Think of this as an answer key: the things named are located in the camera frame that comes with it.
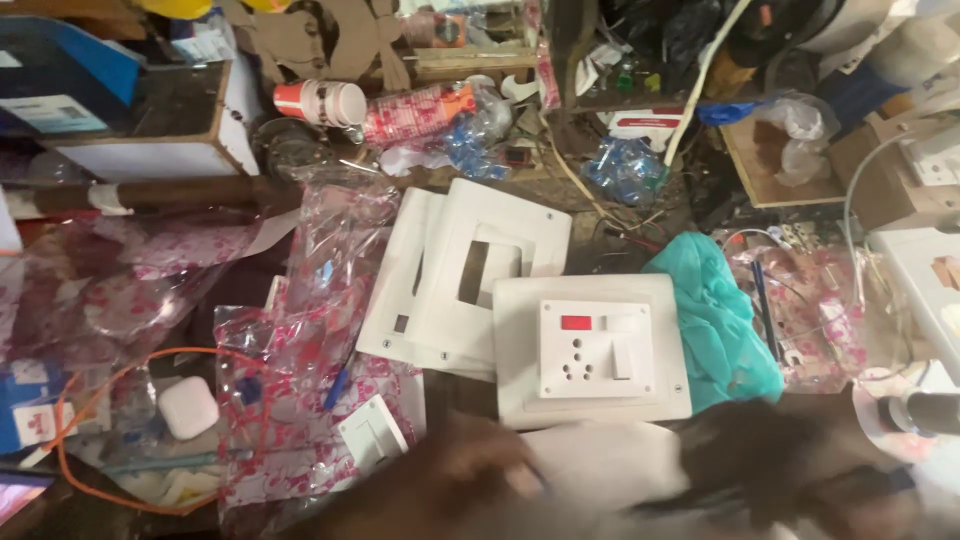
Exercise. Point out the person's right hand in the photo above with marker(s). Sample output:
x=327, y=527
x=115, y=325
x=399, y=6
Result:
x=757, y=461

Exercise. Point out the person's left hand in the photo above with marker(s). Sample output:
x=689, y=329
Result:
x=442, y=487

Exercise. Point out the person's left fingers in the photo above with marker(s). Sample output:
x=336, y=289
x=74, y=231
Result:
x=499, y=461

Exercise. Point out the plain white switch plate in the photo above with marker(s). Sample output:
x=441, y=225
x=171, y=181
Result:
x=600, y=465

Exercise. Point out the white socket board red indicator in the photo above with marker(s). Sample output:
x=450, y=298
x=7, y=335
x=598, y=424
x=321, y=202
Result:
x=592, y=352

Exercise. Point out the blue pen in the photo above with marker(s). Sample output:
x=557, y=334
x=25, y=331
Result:
x=336, y=388

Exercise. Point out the tall pink printed plastic bag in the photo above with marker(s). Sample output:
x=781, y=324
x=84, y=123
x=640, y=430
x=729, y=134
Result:
x=300, y=375

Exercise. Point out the teal cloth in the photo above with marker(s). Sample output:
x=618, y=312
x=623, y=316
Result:
x=712, y=322

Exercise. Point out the white earbuds case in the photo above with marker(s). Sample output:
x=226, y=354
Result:
x=187, y=407

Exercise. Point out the bag of blue parts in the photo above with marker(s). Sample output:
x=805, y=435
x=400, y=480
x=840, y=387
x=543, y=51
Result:
x=626, y=171
x=476, y=142

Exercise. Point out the pink printed bag with parts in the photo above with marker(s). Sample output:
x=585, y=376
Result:
x=817, y=315

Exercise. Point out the pink printed packet roll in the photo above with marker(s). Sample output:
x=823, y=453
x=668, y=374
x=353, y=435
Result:
x=412, y=114

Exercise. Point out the wooden tray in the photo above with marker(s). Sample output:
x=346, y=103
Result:
x=757, y=172

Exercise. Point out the orange and white cup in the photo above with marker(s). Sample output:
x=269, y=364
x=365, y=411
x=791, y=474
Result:
x=319, y=102

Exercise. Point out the brown wooden rod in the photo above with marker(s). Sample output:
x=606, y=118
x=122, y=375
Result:
x=187, y=193

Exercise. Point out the wide pink printed plastic bag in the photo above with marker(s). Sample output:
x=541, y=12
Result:
x=127, y=285

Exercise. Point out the cluttered dark shelf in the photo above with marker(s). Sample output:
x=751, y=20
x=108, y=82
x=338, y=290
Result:
x=630, y=52

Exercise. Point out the grey cylindrical tool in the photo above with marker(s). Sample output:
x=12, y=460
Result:
x=926, y=412

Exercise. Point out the crumpled clear plastic bag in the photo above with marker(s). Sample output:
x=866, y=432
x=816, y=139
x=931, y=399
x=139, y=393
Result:
x=799, y=135

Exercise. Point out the white board panel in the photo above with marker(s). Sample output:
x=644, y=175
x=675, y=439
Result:
x=911, y=277

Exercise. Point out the brown cardboard cutout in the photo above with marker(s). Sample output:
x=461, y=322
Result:
x=330, y=37

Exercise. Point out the blue card packet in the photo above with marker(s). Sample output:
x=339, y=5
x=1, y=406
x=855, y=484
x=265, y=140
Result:
x=30, y=412

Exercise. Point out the wooden box with white side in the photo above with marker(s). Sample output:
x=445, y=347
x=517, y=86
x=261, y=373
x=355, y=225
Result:
x=150, y=142

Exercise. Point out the phone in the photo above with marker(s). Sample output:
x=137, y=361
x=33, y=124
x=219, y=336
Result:
x=19, y=496

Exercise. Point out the blue cardboard box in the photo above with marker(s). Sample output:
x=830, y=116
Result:
x=60, y=75

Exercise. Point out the small white switch module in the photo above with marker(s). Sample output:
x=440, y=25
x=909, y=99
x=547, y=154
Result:
x=371, y=435

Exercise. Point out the large white frame plate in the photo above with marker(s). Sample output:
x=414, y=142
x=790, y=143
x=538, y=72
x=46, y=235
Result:
x=450, y=300

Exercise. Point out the narrow white frame plate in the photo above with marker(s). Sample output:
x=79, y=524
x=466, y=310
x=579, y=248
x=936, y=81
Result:
x=394, y=285

